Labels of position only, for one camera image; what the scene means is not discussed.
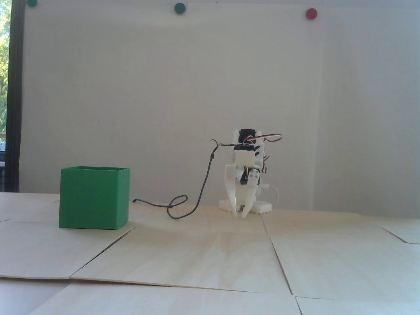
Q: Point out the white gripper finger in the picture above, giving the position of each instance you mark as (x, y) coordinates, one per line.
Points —
(232, 197)
(251, 197)

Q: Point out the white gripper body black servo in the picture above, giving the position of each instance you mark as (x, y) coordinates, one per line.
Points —
(243, 192)

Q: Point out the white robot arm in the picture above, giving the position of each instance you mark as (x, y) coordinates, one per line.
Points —
(246, 134)

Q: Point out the green open box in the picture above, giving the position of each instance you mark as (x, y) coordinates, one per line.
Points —
(92, 200)

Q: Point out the light plywood sheet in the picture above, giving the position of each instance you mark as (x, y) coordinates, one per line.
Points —
(344, 262)
(39, 252)
(180, 259)

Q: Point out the red round magnet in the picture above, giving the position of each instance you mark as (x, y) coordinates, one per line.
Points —
(311, 13)

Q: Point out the green round magnet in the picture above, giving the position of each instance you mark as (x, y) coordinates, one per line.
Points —
(179, 8)
(31, 2)

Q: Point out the dark window frame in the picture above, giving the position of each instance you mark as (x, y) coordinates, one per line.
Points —
(14, 98)

